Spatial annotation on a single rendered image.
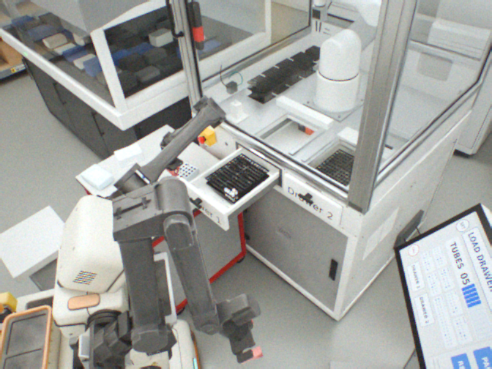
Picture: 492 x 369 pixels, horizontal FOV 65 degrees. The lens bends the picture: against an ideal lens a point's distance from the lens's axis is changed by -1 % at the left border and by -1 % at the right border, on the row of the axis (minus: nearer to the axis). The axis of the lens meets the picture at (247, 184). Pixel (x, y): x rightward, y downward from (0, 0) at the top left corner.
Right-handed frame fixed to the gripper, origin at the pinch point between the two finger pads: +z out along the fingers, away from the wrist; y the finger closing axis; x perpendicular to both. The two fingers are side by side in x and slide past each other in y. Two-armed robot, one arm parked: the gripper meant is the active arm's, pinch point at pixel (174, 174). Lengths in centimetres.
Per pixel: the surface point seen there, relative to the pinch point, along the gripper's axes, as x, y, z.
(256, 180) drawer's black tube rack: -13.0, -39.7, -8.8
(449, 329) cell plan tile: 13, -126, -26
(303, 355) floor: 8, -82, 80
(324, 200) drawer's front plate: -18, -70, -12
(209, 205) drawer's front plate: 10.4, -34.1, -10.9
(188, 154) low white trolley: -18.3, 10.2, 5.8
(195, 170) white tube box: -8.5, -5.0, 1.6
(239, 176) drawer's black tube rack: -10.5, -32.0, -9.0
